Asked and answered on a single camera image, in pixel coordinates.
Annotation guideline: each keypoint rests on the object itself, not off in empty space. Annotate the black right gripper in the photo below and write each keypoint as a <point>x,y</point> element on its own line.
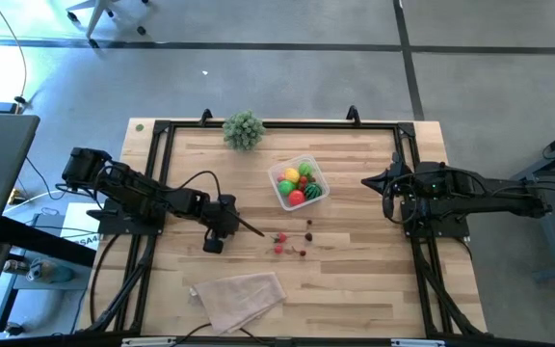
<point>417,188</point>

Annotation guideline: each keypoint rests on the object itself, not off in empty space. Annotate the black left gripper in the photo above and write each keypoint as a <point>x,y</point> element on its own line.
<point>219,217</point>

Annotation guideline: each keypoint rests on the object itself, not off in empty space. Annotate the small red cherry tomato toy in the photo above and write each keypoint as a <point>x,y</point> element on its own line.
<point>279,249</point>

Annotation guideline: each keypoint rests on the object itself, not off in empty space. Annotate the clear plastic tupperware container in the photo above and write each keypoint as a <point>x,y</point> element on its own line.
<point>323,166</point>

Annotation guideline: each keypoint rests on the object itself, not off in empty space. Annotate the striped watermelon toy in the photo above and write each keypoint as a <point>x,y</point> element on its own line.
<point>312,191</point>

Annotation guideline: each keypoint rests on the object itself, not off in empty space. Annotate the bright green pepper toy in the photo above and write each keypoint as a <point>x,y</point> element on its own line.
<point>286,187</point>

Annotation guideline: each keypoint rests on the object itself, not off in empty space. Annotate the large red tomato toy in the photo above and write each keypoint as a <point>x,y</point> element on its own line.
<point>296,197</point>

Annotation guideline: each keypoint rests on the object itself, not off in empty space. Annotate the dark red cherry with stem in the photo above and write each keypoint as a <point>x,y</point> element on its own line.
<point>302,252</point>

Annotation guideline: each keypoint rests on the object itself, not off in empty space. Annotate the light green cabbage toy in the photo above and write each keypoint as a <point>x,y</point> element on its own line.
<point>305,169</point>

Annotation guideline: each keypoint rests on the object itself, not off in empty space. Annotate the dark blackberry toy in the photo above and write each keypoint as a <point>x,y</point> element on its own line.
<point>309,236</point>

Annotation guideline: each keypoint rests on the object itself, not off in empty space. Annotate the yellow lemon toy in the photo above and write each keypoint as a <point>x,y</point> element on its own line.
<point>292,175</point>

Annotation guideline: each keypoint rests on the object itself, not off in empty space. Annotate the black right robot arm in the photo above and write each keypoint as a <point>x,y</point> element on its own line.
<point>499,197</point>

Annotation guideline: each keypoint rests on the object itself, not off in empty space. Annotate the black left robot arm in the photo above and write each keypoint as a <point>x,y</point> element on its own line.
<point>133,188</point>

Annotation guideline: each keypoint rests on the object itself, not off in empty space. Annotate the beige folded cloth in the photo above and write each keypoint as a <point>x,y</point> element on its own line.
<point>239,301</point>

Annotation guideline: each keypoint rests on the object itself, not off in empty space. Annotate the green potted faux plant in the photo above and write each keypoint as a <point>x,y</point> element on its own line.
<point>244,130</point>

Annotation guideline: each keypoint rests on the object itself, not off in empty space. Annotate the white printed sheet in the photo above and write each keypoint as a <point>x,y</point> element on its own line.
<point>77,221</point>

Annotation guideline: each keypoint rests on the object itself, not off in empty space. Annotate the grey metal table legs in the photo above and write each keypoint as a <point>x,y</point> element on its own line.
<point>549,250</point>

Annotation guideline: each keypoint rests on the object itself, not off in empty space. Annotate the teal bottle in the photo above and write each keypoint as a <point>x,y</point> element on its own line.
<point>48,272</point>

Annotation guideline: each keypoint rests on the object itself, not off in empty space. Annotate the white-legged office chair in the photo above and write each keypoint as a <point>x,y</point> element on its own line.
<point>99,14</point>

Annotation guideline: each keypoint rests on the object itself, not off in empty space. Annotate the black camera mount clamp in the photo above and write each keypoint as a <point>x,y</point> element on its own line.
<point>206,116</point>
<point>353,114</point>

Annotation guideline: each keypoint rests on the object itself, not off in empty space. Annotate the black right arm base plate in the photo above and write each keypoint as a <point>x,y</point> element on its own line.
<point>436,230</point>

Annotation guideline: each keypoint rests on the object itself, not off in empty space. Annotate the black aluminium table frame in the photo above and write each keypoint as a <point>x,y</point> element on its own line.
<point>306,125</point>

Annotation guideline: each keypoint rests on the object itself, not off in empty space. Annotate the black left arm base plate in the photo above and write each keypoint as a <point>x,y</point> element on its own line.
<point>113,229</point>

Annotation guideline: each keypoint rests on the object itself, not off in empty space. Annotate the silver metal bracket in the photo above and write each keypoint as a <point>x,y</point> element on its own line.
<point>417,342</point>
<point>148,342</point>

